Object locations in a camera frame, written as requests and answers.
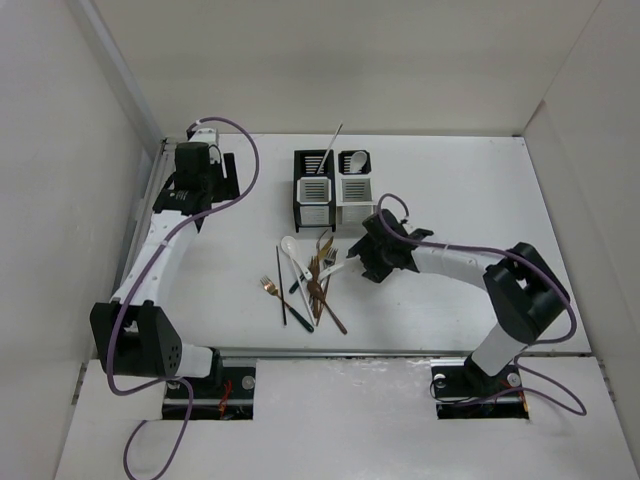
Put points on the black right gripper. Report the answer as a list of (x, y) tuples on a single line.
[(374, 271)]

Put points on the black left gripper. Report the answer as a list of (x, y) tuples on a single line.
[(229, 186)]

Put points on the black chopstick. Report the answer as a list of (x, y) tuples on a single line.
[(280, 286)]

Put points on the large white ceramic spoon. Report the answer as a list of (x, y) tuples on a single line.
[(357, 162)]

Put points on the white chopstick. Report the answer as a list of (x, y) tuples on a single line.
[(320, 168), (306, 299)]

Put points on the small white ceramic spoon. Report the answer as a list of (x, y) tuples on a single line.
[(330, 270)]

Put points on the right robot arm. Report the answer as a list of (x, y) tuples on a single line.
[(525, 294)]

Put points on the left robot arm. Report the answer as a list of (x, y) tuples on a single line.
[(132, 332)]

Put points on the silver copper fork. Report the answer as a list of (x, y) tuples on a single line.
[(330, 257)]

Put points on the copper knife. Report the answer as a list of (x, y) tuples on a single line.
[(320, 245)]

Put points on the copper spoon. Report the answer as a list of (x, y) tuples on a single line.
[(327, 305)]

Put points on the white slotted utensil container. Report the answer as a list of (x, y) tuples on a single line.
[(355, 199)]

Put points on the black slotted utensil container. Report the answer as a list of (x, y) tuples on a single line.
[(314, 196)]

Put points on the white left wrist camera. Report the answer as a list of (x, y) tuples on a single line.
[(203, 134)]

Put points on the gold knife green handle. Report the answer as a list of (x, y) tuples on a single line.
[(310, 265)]

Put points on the aluminium rail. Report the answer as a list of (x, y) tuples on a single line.
[(469, 190)]

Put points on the gold fork green handle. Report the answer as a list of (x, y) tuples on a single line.
[(273, 290)]

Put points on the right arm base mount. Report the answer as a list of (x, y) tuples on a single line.
[(458, 398)]

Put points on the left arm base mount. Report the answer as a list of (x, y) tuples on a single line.
[(229, 397)]

